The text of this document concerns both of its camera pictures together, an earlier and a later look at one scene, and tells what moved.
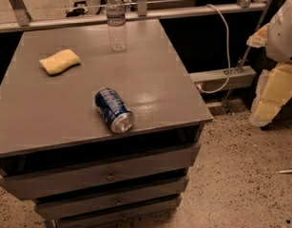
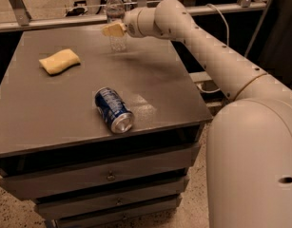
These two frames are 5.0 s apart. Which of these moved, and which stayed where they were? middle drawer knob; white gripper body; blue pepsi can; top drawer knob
Moved: white gripper body
Stayed: blue pepsi can; top drawer knob; middle drawer knob
